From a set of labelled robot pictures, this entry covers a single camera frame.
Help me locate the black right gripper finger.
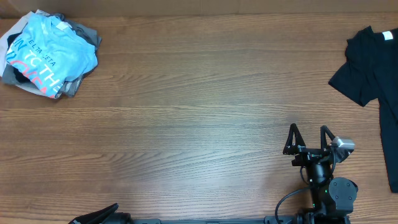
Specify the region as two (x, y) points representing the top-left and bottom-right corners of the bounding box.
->
(320, 125), (335, 150)
(282, 123), (306, 155)

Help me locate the light blue t-shirt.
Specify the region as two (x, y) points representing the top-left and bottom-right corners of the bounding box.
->
(5, 13), (98, 98)

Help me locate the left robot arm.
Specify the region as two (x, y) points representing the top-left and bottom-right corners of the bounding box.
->
(69, 203), (133, 224)

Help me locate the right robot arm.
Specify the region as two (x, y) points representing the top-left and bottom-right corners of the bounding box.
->
(274, 123), (358, 224)

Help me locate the black t-shirt on right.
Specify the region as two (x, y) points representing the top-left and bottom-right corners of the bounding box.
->
(328, 26), (397, 193)

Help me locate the folded black garment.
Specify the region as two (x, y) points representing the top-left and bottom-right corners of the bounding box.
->
(6, 30), (35, 85)

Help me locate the folded grey garment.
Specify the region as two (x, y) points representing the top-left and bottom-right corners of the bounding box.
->
(8, 10), (102, 98)

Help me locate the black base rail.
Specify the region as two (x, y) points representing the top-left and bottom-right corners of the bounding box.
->
(130, 215), (351, 224)

